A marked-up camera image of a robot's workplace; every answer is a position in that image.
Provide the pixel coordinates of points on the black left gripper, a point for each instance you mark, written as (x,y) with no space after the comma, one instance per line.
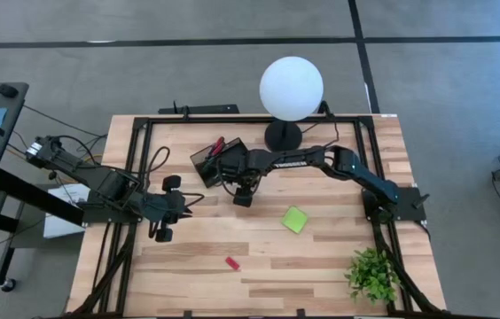
(163,206)

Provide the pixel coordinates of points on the red eraser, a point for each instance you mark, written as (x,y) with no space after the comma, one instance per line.
(232,263)

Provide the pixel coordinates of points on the black computer mouse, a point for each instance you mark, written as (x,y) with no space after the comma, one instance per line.
(7,91)

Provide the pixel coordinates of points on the green artificial plant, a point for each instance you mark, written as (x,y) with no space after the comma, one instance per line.
(372,277)

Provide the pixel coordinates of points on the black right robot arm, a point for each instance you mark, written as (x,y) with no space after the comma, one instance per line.
(347,168)

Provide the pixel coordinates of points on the grey side desk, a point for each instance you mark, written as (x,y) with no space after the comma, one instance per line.
(15,111)

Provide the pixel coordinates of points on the white globe table lamp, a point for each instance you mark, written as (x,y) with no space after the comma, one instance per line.
(291,88)

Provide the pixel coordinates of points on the white paper box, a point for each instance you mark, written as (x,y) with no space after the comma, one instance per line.
(61,226)

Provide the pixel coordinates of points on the green sticky note pad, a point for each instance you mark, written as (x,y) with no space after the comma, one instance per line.
(295,219)

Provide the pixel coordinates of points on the black power strip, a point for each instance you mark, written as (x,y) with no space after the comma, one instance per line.
(199,109)

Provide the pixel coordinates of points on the black mesh desk organizer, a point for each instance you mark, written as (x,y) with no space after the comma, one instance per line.
(208,166)

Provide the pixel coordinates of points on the black aluminium table frame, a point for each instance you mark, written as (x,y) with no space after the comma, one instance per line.
(250,119)

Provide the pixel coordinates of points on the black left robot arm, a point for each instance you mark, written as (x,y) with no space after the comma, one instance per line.
(99,181)

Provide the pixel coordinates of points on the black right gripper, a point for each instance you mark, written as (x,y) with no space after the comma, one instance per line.
(236,170)

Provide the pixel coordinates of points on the black caster wheel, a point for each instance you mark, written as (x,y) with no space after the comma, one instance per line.
(9,285)

